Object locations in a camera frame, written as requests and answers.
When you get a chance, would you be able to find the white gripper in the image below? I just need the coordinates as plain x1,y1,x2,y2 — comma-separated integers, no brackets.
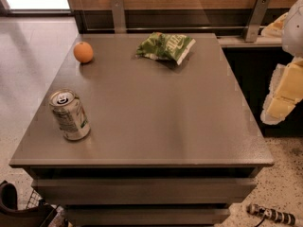
260,0,303,125

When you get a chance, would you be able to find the green jalapeno chip bag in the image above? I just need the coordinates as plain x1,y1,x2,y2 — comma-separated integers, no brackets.
136,32,196,65

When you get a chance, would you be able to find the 7up soda can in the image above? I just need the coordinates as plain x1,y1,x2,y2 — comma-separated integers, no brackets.
48,89,91,141

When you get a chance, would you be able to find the black and white striped tool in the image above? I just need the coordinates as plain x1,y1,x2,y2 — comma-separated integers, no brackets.
246,203,299,226

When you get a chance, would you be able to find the grey drawer cabinet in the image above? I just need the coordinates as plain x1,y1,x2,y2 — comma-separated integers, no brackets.
10,34,274,213

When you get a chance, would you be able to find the upper cabinet drawer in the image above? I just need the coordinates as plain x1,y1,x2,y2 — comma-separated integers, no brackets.
32,178,256,205

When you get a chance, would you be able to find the cabinet drawer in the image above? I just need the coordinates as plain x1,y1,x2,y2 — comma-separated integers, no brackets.
65,209,230,226
32,178,256,205

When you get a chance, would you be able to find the orange fruit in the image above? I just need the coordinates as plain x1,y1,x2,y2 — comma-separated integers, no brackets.
73,42,94,63

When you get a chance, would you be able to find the lower cabinet drawer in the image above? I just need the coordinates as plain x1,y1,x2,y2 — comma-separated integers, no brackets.
65,209,230,226

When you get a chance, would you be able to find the right metal wall bracket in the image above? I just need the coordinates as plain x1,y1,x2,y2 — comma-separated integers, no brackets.
243,0,271,43

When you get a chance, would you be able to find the metal wall bracket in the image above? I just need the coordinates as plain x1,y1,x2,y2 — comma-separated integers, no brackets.
111,0,127,33
243,0,271,43

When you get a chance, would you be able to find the left metal wall bracket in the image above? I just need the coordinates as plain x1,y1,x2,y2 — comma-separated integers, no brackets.
111,0,127,33

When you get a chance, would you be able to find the black wire basket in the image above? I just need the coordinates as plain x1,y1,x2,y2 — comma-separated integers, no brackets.
0,181,70,227

